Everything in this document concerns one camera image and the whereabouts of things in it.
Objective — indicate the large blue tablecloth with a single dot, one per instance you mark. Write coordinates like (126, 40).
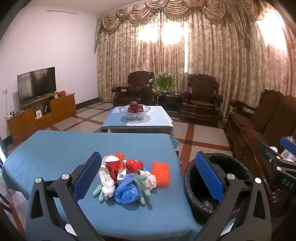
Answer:
(57, 150)

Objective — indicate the clear crumpled plastic bag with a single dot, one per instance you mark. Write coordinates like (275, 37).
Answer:
(150, 180)

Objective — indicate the power strip with chargers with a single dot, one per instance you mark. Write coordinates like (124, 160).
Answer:
(11, 113)

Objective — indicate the blue and white tablecloth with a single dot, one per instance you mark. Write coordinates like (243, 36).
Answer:
(157, 118)

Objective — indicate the small black device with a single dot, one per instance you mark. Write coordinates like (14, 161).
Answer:
(44, 109)

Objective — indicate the green potted plant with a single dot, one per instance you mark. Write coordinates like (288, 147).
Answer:
(164, 81)

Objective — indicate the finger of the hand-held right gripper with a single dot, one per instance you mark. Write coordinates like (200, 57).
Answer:
(281, 172)
(288, 144)

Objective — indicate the floral beige curtain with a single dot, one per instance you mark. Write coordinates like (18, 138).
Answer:
(208, 51)

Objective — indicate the dark wooden side table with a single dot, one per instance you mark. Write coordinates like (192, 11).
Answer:
(170, 102)

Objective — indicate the blue crumpled plastic bag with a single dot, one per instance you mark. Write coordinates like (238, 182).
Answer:
(126, 192)

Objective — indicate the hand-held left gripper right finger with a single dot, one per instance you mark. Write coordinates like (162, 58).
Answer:
(208, 178)

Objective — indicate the dark wooden sofa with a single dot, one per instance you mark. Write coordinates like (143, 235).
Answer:
(254, 129)

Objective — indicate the dark wooden armchair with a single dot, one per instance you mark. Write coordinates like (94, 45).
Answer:
(201, 99)
(138, 88)

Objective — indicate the draped curtain valance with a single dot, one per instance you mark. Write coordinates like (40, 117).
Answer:
(185, 10)

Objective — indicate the flat screen television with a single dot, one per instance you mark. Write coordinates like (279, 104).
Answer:
(37, 85)

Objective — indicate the small white box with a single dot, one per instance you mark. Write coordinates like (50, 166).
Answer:
(38, 114)

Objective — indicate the wooden television cabinet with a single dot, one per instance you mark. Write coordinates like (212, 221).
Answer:
(62, 106)

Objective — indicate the red crumpled plastic bag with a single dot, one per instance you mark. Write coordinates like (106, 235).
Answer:
(134, 165)

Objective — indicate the red and white paper cup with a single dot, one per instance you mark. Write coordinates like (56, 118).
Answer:
(112, 165)

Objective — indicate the wall socket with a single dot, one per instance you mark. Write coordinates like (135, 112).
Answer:
(5, 91)

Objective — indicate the black trash bin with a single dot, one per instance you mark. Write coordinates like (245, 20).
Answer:
(208, 208)

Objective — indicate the orange foam net sleeve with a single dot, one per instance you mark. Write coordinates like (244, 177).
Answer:
(119, 160)
(160, 173)

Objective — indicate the white box with blue print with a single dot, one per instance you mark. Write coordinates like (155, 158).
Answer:
(121, 175)

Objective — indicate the glass fruit bowl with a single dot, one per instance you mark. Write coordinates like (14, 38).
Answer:
(135, 115)

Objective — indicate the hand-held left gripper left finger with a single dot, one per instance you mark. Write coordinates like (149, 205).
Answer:
(86, 177)

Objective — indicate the small red basket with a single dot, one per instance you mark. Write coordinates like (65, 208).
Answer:
(61, 94)

